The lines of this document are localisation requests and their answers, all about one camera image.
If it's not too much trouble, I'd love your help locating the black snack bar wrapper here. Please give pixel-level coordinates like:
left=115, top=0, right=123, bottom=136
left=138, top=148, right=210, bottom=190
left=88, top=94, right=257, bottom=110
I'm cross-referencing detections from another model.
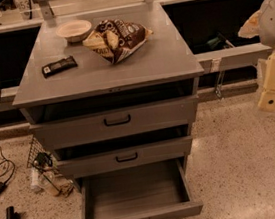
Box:
left=41, top=56, right=77, bottom=78

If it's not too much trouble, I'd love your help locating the grey drawer cabinet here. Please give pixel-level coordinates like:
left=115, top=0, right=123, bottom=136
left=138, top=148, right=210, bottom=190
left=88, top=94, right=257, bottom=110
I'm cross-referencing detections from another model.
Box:
left=1, top=0, right=219, bottom=201

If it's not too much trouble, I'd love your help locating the wire mesh basket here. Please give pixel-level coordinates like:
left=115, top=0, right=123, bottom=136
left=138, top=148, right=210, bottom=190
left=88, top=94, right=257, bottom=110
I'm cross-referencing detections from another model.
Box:
left=27, top=137, right=53, bottom=168

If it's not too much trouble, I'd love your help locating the plastic cup on floor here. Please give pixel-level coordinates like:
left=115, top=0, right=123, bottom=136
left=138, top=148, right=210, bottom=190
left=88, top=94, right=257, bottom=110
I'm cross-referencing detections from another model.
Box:
left=38, top=171, right=61, bottom=196

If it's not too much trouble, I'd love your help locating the grey bottom drawer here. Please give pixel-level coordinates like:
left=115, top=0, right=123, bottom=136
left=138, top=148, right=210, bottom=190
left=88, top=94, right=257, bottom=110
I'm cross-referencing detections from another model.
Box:
left=81, top=159, right=203, bottom=219

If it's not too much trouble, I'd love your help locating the small bottle on floor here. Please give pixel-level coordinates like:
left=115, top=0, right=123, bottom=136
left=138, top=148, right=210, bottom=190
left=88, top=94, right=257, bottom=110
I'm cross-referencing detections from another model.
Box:
left=30, top=168, right=41, bottom=193

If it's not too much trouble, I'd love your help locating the grey drawer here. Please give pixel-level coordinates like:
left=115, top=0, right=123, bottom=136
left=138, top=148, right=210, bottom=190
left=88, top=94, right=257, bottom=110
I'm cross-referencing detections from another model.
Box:
left=31, top=96, right=198, bottom=150
left=81, top=159, right=203, bottom=219
left=57, top=136, right=192, bottom=178

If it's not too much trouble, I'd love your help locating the brown chip bag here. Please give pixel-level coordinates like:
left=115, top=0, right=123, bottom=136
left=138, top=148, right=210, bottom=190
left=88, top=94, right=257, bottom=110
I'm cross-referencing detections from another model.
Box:
left=82, top=19, right=153, bottom=64

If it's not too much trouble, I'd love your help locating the grey middle drawer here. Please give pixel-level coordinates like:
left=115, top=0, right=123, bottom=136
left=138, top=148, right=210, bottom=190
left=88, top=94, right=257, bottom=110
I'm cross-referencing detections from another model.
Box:
left=57, top=136, right=192, bottom=178

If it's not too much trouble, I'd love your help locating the white paper bowl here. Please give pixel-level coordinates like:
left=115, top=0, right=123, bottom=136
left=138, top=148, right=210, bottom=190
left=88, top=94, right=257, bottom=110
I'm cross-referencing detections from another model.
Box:
left=56, top=19, right=92, bottom=43

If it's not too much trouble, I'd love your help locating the grey top drawer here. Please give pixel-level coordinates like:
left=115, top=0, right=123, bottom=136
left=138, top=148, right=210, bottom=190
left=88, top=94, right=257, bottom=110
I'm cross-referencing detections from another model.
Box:
left=31, top=96, right=198, bottom=150

